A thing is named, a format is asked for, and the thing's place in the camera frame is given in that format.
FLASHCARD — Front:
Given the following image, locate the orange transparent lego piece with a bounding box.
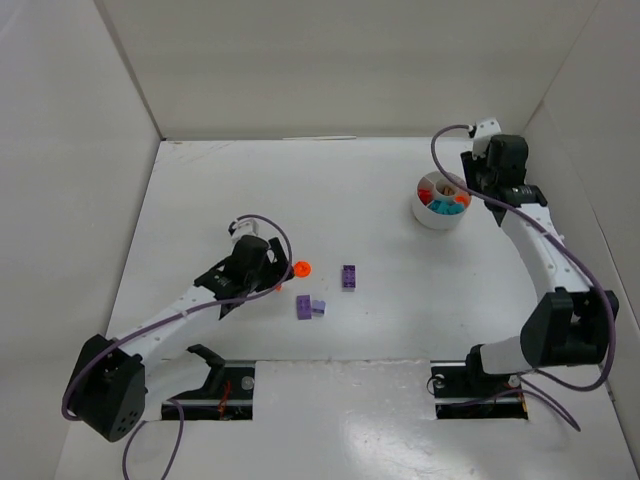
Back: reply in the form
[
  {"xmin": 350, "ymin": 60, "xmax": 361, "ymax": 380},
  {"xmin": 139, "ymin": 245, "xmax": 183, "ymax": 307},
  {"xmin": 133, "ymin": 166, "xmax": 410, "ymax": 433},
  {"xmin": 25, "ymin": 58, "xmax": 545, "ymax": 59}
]
[{"xmin": 293, "ymin": 261, "xmax": 312, "ymax": 278}]

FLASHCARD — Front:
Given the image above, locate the teal lego brick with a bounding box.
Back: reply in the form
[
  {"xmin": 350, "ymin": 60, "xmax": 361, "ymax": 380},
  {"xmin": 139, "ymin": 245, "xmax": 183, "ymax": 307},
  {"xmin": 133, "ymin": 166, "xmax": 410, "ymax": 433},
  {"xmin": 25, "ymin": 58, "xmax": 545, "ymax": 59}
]
[{"xmin": 428, "ymin": 200, "xmax": 465, "ymax": 215}]

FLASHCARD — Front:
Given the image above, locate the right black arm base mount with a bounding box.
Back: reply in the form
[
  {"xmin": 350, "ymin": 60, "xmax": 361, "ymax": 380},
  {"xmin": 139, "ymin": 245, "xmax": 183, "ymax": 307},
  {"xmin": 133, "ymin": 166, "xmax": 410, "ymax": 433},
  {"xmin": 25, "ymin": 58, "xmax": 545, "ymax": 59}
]
[{"xmin": 426, "ymin": 346, "xmax": 528, "ymax": 420}]

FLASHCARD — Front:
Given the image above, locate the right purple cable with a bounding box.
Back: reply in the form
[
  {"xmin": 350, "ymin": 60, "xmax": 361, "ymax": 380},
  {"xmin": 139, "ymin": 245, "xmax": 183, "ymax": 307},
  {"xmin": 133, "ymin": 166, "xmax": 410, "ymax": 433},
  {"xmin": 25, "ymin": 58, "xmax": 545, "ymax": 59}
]
[{"xmin": 430, "ymin": 124, "xmax": 618, "ymax": 432}]

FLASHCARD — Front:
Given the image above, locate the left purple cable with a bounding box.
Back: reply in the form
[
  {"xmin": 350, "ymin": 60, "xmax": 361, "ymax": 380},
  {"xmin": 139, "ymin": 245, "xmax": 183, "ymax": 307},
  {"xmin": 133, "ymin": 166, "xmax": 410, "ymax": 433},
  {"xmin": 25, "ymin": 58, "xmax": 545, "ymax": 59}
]
[{"xmin": 60, "ymin": 214, "xmax": 296, "ymax": 480}]

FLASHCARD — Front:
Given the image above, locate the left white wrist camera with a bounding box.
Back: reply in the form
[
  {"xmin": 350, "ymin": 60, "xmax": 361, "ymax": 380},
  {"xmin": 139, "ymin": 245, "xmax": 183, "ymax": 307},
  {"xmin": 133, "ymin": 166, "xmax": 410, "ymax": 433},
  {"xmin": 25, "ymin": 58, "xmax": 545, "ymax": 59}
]
[{"xmin": 228, "ymin": 218, "xmax": 259, "ymax": 245}]

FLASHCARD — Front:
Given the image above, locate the white round divided container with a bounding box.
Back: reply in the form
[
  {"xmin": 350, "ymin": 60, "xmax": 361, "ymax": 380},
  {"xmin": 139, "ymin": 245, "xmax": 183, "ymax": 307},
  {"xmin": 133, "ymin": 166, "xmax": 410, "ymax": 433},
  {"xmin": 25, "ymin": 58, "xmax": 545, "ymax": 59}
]
[{"xmin": 411, "ymin": 171, "xmax": 471, "ymax": 231}]

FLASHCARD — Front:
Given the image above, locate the purple cable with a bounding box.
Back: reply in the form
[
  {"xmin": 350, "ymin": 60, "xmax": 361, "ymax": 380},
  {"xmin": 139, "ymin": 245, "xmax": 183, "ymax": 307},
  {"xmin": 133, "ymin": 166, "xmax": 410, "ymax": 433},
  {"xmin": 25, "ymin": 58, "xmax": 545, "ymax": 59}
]
[
  {"xmin": 60, "ymin": 214, "xmax": 296, "ymax": 480},
  {"xmin": 430, "ymin": 124, "xmax": 618, "ymax": 432}
]

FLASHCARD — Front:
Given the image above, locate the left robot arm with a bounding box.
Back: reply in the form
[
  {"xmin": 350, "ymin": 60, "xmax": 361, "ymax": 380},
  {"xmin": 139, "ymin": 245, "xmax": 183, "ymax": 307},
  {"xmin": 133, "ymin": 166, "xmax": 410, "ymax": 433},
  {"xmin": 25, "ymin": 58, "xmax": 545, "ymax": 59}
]
[{"xmin": 61, "ymin": 234, "xmax": 293, "ymax": 442}]

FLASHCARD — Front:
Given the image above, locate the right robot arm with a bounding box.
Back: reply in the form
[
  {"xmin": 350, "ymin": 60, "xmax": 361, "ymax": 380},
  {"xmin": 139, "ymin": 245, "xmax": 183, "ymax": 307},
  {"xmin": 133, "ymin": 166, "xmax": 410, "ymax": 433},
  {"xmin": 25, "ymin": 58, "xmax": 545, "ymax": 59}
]
[{"xmin": 461, "ymin": 133, "xmax": 619, "ymax": 382}]

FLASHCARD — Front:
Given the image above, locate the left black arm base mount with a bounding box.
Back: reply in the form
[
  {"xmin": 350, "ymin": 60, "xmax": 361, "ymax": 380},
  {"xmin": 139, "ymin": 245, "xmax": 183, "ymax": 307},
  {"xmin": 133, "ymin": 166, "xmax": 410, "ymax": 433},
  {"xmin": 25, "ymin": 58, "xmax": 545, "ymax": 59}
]
[{"xmin": 172, "ymin": 344, "xmax": 256, "ymax": 421}]

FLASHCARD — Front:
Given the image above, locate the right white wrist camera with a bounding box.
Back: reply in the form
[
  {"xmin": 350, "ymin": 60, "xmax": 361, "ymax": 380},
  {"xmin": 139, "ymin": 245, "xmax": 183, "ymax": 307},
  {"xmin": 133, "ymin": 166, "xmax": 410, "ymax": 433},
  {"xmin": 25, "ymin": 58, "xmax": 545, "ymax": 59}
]
[{"xmin": 469, "ymin": 117, "xmax": 502, "ymax": 158}]

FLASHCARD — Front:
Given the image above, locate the large red lego brick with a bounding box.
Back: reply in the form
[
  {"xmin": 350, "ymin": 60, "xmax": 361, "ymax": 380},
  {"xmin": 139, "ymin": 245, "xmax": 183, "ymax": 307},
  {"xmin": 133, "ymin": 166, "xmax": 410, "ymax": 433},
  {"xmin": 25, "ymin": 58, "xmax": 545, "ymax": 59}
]
[{"xmin": 417, "ymin": 189, "xmax": 433, "ymax": 206}]

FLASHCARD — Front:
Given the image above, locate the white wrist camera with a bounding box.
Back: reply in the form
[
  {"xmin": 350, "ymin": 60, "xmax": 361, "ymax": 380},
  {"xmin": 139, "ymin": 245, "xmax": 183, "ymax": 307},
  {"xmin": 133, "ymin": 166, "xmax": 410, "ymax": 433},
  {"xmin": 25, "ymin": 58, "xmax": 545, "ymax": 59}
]
[
  {"xmin": 469, "ymin": 117, "xmax": 502, "ymax": 158},
  {"xmin": 228, "ymin": 218, "xmax": 259, "ymax": 245}
]

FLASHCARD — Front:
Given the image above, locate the aluminium rail on right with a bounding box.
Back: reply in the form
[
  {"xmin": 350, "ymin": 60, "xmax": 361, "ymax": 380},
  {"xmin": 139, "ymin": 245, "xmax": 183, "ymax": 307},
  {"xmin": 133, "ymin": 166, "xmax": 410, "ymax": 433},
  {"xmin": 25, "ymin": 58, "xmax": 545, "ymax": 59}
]
[{"xmin": 501, "ymin": 203, "xmax": 587, "ymax": 331}]

